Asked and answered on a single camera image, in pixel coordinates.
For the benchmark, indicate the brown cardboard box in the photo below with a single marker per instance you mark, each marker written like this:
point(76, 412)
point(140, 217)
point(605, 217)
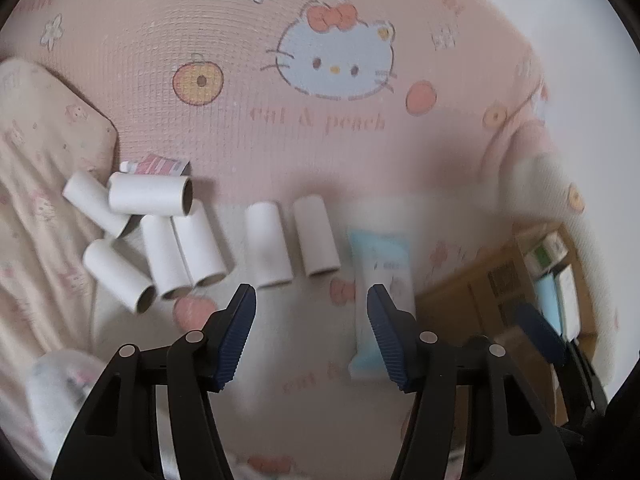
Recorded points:
point(465, 285)

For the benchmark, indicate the white paper tube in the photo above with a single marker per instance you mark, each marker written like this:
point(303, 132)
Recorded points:
point(117, 275)
point(162, 255)
point(200, 245)
point(92, 202)
point(315, 235)
point(150, 194)
point(267, 245)

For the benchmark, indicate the white printed cloth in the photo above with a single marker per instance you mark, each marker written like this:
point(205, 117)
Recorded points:
point(55, 390)

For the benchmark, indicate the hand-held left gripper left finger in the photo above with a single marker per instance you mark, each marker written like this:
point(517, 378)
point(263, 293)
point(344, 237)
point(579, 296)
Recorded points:
point(235, 340)

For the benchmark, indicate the white tissue pack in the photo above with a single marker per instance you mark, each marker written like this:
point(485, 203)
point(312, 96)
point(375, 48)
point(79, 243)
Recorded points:
point(570, 300)

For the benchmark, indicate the large light blue pack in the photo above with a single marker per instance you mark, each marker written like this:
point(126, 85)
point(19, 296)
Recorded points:
point(547, 302)

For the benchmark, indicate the light blue tissue pack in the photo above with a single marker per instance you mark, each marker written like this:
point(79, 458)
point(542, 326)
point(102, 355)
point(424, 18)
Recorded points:
point(382, 270)

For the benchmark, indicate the pink printed blanket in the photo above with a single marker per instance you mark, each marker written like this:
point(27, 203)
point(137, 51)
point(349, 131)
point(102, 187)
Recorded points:
point(200, 35)

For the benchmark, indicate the green white carton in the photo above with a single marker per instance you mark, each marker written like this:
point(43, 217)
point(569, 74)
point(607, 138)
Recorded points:
point(547, 252)

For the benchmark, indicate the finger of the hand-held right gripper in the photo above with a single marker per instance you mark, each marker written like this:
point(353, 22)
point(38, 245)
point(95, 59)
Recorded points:
point(540, 332)

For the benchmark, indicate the cream printed pillow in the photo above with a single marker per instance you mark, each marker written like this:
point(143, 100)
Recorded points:
point(45, 160)

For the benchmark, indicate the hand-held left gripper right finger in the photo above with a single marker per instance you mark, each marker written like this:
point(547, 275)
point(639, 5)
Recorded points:
point(390, 340)

